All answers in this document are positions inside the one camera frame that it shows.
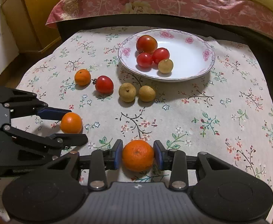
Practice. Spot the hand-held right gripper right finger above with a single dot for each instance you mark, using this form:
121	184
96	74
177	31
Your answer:
157	155

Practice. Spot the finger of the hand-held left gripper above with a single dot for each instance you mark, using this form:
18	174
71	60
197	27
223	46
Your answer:
53	113
69	139

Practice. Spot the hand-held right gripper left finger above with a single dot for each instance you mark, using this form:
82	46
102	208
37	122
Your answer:
118	155

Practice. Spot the medium mandarin orange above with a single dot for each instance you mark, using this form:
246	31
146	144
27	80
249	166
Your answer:
71	122

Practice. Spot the large mandarin orange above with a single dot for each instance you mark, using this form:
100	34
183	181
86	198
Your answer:
138	155

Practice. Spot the small mandarin orange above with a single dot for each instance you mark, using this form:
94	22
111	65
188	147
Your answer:
82	77

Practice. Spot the red cherry tomato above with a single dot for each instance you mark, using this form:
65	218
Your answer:
104	84
144	60

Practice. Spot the brown longan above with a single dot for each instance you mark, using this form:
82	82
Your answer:
165	65
147	93
127	92

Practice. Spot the oval red tomato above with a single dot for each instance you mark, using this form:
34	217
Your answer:
161	55

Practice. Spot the white floral rimmed plate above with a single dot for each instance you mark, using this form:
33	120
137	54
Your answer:
187	58

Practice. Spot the large red tomato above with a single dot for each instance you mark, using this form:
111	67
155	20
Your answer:
146	43

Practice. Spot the floral print tablecloth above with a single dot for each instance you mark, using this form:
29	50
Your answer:
192	121

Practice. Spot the yellow wooden cabinet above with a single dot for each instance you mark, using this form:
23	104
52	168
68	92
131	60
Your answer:
34	16

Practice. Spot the bed with pink quilt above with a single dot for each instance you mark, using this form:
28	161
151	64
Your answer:
173	2

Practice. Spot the black bed frame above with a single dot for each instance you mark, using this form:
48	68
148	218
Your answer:
255	37

